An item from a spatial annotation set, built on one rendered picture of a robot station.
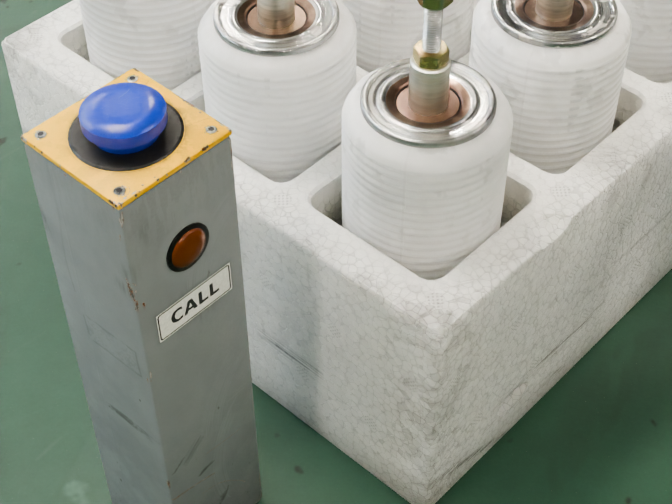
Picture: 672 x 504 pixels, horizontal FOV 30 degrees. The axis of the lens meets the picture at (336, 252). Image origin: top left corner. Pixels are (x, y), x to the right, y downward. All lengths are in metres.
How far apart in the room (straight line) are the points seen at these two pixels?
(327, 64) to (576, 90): 0.15
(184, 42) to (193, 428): 0.26
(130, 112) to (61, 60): 0.29
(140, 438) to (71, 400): 0.19
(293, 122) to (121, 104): 0.19
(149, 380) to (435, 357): 0.16
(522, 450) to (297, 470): 0.15
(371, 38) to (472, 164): 0.18
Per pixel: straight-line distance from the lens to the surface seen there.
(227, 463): 0.76
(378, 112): 0.69
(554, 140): 0.78
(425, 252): 0.72
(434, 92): 0.68
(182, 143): 0.58
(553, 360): 0.86
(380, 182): 0.69
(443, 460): 0.79
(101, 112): 0.58
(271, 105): 0.75
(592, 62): 0.75
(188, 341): 0.65
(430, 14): 0.66
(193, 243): 0.60
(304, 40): 0.74
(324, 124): 0.77
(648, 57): 0.86
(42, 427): 0.88
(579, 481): 0.85
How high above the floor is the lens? 0.70
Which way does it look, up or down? 46 degrees down
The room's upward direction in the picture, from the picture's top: straight up
